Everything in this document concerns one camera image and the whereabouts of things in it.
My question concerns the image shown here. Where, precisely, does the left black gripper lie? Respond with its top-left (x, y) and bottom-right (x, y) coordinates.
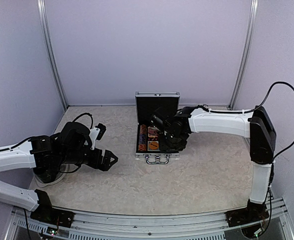
top-left (60, 146), bottom-right (118, 171)

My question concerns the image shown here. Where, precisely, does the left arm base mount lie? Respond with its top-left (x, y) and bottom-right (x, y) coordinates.
top-left (30, 189), bottom-right (75, 228)

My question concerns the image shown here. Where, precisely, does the aluminium poker case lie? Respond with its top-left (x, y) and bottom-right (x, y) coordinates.
top-left (135, 91), bottom-right (180, 165)

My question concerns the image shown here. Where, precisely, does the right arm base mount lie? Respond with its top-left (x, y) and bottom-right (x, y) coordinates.
top-left (225, 200), bottom-right (270, 228)

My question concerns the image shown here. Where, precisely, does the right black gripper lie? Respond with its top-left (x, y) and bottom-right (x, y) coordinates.
top-left (158, 129), bottom-right (186, 152)

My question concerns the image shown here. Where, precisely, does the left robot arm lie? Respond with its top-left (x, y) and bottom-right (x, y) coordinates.
top-left (0, 118), bottom-right (118, 223)

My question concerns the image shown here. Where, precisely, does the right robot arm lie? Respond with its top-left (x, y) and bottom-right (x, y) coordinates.
top-left (149, 103), bottom-right (294, 222)

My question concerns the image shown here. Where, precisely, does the front aluminium frame rail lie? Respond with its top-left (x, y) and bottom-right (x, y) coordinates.
top-left (4, 198), bottom-right (294, 240)

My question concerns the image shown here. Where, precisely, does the left rear aluminium post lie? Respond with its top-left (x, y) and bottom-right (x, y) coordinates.
top-left (37, 0), bottom-right (69, 111)

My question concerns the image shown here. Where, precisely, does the right rear aluminium post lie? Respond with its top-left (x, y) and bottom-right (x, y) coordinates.
top-left (228, 0), bottom-right (259, 110)

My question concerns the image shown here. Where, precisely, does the aluminium post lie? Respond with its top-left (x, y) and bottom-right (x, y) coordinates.
top-left (37, 0), bottom-right (69, 111)
top-left (228, 0), bottom-right (259, 110)

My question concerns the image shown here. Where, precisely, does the clear round tray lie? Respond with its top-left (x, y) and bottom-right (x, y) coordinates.
top-left (33, 164), bottom-right (69, 188)

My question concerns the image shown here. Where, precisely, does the red playing card deck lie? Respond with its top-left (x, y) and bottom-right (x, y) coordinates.
top-left (147, 126), bottom-right (160, 140)

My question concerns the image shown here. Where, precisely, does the left chip row in case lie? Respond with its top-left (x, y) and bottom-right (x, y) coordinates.
top-left (138, 124), bottom-right (148, 152)

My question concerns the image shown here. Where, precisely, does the orange big blind button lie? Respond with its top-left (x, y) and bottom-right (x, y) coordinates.
top-left (148, 141), bottom-right (160, 151)

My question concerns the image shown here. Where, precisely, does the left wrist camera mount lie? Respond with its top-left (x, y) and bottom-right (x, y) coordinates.
top-left (89, 123), bottom-right (107, 150)

